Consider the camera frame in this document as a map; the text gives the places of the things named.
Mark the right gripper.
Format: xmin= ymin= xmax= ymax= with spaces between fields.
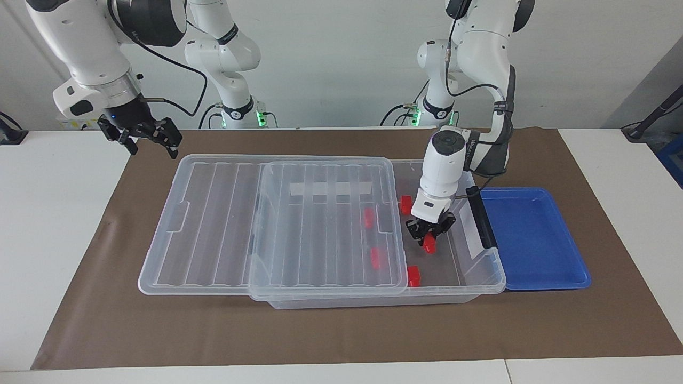
xmin=97 ymin=95 xmax=184 ymax=160

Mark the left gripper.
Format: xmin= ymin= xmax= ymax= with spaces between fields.
xmin=404 ymin=210 xmax=458 ymax=247

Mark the black box handle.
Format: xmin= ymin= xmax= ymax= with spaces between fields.
xmin=465 ymin=185 xmax=498 ymax=251

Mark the black cable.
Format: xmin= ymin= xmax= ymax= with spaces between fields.
xmin=198 ymin=102 xmax=223 ymax=130
xmin=446 ymin=8 xmax=517 ymax=202
xmin=379 ymin=80 xmax=431 ymax=127
xmin=108 ymin=0 xmax=208 ymax=117

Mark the blue plastic tray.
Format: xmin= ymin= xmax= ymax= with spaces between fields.
xmin=479 ymin=187 xmax=592 ymax=292

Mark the black stand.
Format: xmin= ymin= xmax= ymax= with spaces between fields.
xmin=0 ymin=111 xmax=29 ymax=146
xmin=621 ymin=84 xmax=683 ymax=141

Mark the clear plastic lid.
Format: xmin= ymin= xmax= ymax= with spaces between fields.
xmin=137 ymin=154 xmax=409 ymax=297

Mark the clear plastic box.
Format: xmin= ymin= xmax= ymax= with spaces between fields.
xmin=250 ymin=158 xmax=507 ymax=310

